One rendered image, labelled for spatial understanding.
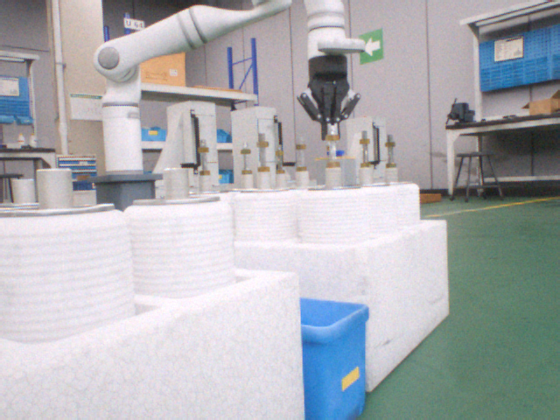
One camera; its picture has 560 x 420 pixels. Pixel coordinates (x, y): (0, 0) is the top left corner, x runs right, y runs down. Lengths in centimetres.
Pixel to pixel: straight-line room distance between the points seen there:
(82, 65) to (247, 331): 714
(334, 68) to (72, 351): 77
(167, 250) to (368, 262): 29
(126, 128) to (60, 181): 97
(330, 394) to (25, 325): 31
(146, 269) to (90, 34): 726
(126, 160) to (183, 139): 203
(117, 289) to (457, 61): 615
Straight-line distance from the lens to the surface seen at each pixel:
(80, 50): 752
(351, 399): 59
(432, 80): 652
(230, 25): 131
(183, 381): 37
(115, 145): 133
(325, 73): 97
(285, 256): 68
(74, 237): 33
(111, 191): 130
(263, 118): 363
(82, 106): 736
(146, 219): 42
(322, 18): 99
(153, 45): 132
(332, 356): 53
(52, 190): 37
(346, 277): 64
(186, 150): 331
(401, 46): 686
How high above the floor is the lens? 27
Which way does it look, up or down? 3 degrees down
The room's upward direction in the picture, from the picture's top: 3 degrees counter-clockwise
